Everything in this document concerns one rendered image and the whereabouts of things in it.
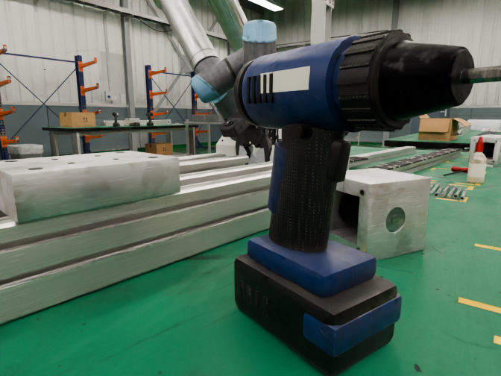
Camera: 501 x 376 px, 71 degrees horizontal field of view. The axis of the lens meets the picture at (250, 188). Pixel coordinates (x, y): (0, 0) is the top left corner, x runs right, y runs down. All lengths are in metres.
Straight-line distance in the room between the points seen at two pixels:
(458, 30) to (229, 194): 11.49
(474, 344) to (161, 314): 0.25
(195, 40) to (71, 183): 0.70
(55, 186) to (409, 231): 0.39
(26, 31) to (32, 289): 8.48
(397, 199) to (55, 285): 0.37
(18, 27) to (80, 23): 1.30
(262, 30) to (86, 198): 0.58
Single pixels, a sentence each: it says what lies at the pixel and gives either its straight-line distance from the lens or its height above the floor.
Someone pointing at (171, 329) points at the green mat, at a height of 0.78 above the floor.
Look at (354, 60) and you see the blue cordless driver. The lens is 0.22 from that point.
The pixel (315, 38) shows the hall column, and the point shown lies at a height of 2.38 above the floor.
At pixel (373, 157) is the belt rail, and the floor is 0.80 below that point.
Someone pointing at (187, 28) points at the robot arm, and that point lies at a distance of 1.01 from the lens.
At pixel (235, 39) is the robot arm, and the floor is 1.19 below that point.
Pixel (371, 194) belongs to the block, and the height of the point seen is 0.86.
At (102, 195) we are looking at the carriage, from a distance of 0.36.
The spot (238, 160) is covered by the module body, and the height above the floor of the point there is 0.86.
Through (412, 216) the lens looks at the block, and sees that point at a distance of 0.48.
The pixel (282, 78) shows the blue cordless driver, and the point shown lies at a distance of 0.25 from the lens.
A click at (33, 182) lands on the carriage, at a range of 0.34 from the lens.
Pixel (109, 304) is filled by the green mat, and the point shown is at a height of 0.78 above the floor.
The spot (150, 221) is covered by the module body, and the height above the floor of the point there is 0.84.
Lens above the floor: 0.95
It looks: 12 degrees down
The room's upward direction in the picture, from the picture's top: straight up
